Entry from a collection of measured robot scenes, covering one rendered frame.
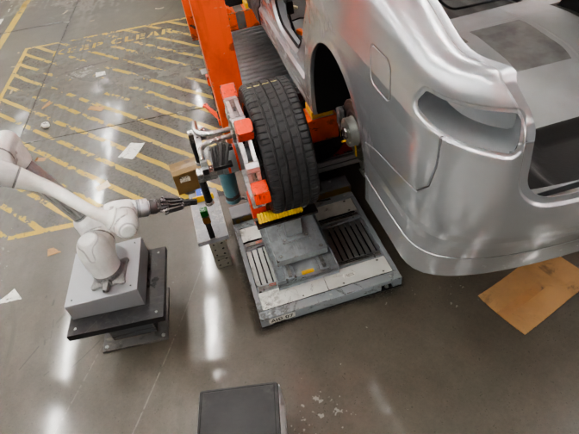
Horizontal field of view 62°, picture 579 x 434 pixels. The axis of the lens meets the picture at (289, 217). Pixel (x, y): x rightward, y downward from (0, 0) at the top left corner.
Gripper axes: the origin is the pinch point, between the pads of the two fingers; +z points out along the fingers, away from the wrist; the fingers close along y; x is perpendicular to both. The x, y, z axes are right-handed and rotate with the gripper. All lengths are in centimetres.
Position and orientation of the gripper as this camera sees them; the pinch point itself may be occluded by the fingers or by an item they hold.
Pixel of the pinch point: (189, 201)
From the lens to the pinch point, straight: 250.8
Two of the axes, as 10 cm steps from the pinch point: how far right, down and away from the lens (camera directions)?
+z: 9.3, -1.3, 3.4
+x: -1.2, 7.7, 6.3
